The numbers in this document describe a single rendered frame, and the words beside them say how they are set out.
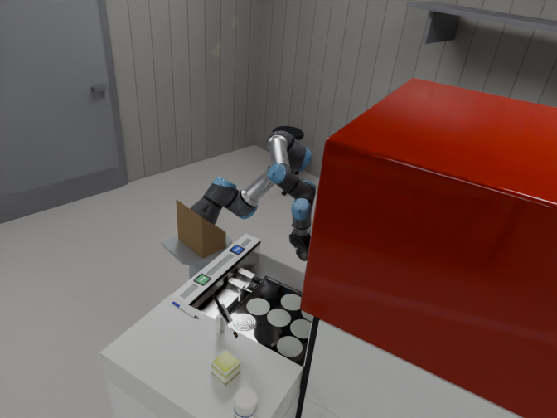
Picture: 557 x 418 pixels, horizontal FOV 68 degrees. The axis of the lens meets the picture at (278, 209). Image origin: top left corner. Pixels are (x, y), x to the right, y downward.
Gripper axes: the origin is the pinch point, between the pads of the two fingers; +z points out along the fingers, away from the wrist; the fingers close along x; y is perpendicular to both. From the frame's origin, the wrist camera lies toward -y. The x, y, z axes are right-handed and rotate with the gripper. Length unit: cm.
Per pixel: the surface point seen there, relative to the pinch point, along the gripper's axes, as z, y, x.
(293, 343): 3.5, -26.4, 26.3
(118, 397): 3, -5, 91
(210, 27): 40, 307, -106
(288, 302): 9.9, -7.7, 15.5
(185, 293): -3, 15, 52
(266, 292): 10.1, 2.4, 20.8
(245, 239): 11.5, 34.5, 12.4
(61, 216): 119, 236, 103
